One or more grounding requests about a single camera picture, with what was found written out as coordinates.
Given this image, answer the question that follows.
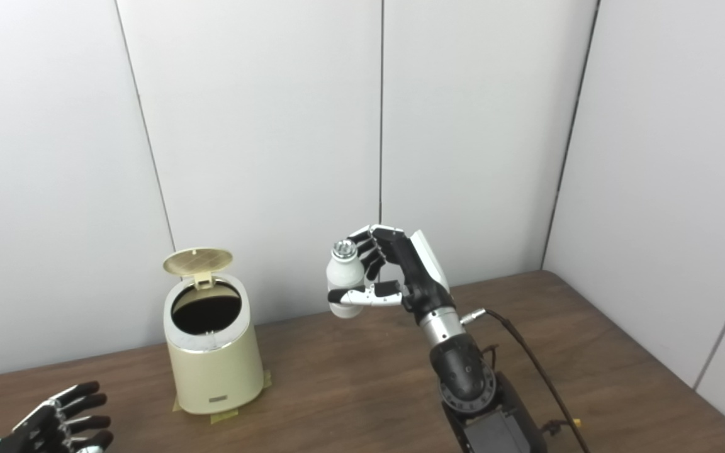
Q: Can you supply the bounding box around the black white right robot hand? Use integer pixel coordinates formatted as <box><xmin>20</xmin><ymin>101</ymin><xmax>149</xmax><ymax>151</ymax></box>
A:
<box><xmin>328</xmin><ymin>224</ymin><xmax>454</xmax><ymax>325</ymax></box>

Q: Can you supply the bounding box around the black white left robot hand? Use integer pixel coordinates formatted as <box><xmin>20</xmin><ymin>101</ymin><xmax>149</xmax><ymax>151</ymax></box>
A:
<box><xmin>0</xmin><ymin>381</ymin><xmax>115</xmax><ymax>453</ymax></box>

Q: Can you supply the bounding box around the small white plastic bottle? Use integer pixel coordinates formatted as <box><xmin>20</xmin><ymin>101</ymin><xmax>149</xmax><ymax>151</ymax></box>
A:
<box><xmin>326</xmin><ymin>240</ymin><xmax>365</xmax><ymax>319</ymax></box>

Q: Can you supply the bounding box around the cream-colored bin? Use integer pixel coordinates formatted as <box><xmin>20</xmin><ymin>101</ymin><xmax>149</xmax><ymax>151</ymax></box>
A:
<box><xmin>162</xmin><ymin>247</ymin><xmax>265</xmax><ymax>415</ymax></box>

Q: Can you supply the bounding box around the round cream bin lid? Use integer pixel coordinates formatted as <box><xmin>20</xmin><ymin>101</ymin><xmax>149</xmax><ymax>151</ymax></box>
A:
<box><xmin>162</xmin><ymin>247</ymin><xmax>234</xmax><ymax>290</ymax></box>

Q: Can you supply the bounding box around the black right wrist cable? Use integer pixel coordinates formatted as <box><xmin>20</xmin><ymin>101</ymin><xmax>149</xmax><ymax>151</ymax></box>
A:
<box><xmin>460</xmin><ymin>308</ymin><xmax>593</xmax><ymax>453</ymax></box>

